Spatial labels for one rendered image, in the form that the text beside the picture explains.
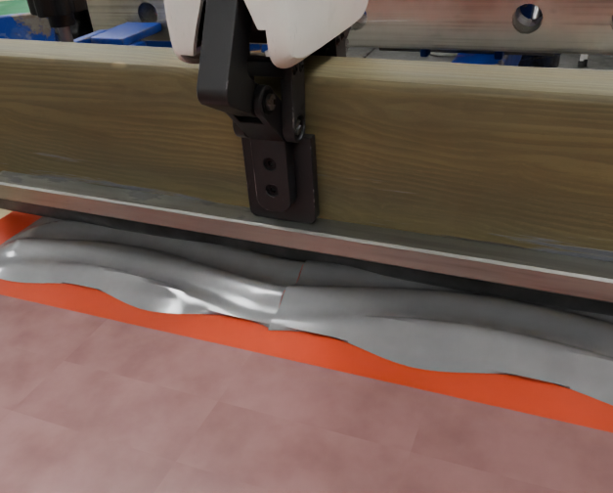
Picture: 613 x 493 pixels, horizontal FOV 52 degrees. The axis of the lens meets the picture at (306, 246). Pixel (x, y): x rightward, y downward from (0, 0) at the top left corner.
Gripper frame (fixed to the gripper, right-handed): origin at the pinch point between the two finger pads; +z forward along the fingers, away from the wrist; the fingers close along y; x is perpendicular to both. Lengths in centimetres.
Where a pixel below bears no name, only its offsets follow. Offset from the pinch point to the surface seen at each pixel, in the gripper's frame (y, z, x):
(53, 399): 11.7, 6.0, -6.0
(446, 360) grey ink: 4.9, 5.7, 8.0
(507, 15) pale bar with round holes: -27.3, -0.7, 5.6
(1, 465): 14.8, 6.0, -5.6
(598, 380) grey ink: 4.5, 5.5, 13.5
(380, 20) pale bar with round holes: -27.3, -0.2, -4.3
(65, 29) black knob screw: -16.5, -1.3, -27.1
